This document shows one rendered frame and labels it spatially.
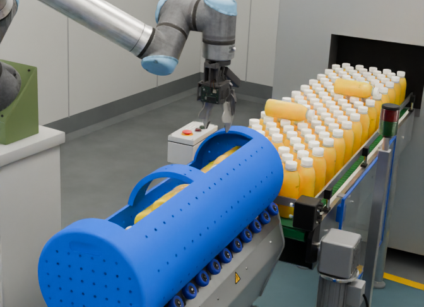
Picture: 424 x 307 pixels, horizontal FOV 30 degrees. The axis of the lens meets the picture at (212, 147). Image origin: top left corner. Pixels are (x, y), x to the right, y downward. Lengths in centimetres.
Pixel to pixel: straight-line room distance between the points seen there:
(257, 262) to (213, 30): 73
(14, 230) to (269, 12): 470
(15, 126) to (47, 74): 319
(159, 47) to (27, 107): 74
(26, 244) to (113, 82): 378
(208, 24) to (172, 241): 62
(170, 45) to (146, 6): 457
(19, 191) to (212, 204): 87
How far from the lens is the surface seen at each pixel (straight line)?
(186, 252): 189
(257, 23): 714
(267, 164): 236
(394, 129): 274
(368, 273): 296
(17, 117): 268
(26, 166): 270
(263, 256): 247
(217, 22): 213
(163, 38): 212
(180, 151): 276
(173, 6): 218
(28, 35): 566
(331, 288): 270
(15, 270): 281
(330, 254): 264
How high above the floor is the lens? 199
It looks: 20 degrees down
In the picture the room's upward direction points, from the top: 3 degrees clockwise
